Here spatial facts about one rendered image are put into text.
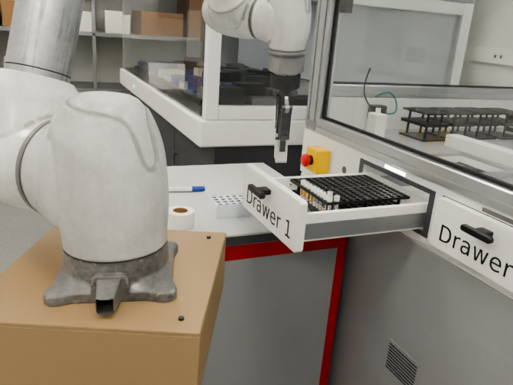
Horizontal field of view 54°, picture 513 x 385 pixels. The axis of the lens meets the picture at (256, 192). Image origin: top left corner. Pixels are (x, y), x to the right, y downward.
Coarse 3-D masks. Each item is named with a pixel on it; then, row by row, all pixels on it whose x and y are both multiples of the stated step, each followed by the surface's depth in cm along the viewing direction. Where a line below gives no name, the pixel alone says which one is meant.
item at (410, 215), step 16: (288, 176) 127; (304, 176) 128; (320, 176) 130; (368, 208) 108; (384, 208) 110; (400, 208) 112; (416, 208) 113; (320, 224) 104; (336, 224) 106; (352, 224) 107; (368, 224) 109; (384, 224) 111; (400, 224) 113; (416, 224) 115; (304, 240) 104
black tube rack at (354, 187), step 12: (312, 180) 123; (324, 180) 124; (336, 180) 125; (348, 180) 126; (360, 180) 126; (372, 180) 127; (336, 192) 115; (348, 192) 116; (360, 192) 116; (372, 192) 117; (384, 192) 119; (396, 192) 119; (312, 204) 115; (336, 204) 109; (348, 204) 117; (360, 204) 119; (372, 204) 118; (384, 204) 119; (396, 204) 118
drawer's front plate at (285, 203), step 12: (252, 168) 120; (252, 180) 120; (264, 180) 113; (276, 180) 111; (252, 192) 120; (276, 192) 108; (288, 192) 103; (252, 204) 121; (264, 204) 114; (276, 204) 108; (288, 204) 103; (300, 204) 99; (264, 216) 114; (276, 216) 109; (288, 216) 104; (300, 216) 99; (276, 228) 109; (300, 228) 100; (288, 240) 104; (300, 240) 101
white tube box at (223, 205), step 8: (208, 200) 138; (216, 200) 136; (224, 200) 136; (232, 200) 137; (240, 200) 137; (208, 208) 138; (216, 208) 132; (224, 208) 132; (232, 208) 133; (240, 208) 134; (216, 216) 132; (224, 216) 133; (232, 216) 134; (240, 216) 135
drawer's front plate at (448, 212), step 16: (448, 208) 106; (464, 208) 102; (432, 224) 111; (448, 224) 106; (480, 224) 98; (496, 224) 95; (432, 240) 111; (464, 240) 102; (496, 240) 95; (512, 240) 92; (464, 256) 103; (480, 256) 99; (496, 256) 95; (512, 256) 92; (480, 272) 99; (512, 272) 92; (512, 288) 93
